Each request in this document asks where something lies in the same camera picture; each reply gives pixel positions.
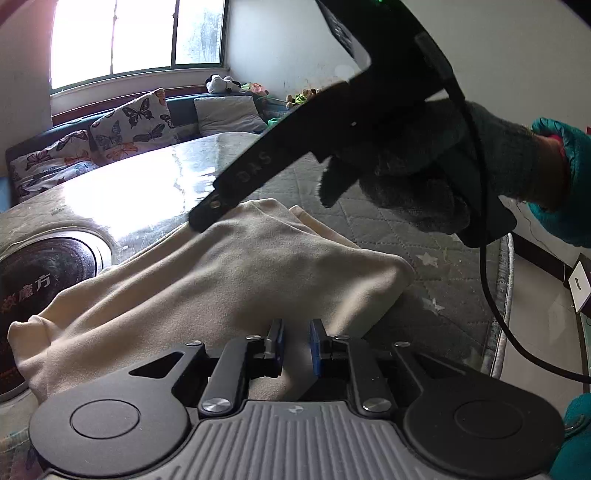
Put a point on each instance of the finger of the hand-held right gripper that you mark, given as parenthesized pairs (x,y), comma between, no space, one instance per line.
(286,143)

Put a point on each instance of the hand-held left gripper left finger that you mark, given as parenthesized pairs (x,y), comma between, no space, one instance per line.
(279,344)

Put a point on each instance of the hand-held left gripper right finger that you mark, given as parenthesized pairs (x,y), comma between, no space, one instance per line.
(316,348)

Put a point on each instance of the cream cloth garment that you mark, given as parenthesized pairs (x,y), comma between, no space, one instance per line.
(207,286)

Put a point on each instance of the person's right forearm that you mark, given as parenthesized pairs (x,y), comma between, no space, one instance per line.
(579,203)

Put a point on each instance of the person's right hand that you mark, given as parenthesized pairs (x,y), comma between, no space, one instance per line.
(406,161)

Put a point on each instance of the brown and green plush toys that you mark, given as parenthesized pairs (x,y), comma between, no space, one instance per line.
(302,97)

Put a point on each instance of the pink and green plush toy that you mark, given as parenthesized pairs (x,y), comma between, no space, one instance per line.
(258,88)

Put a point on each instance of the grey pillow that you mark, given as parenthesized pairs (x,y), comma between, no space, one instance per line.
(228,115)

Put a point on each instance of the panda plush toy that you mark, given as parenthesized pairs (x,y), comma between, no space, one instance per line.
(221,84)

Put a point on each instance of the dark blue sofa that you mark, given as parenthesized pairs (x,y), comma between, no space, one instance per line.
(184,115)

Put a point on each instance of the large butterfly print pillow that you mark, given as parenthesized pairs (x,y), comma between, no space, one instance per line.
(134,122)

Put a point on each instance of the window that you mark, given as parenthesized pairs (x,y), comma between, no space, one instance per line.
(138,32)

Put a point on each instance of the black round induction cooktop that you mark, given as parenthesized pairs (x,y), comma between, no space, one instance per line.
(41,286)

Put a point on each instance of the person's teal jacket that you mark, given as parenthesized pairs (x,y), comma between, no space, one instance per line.
(577,438)

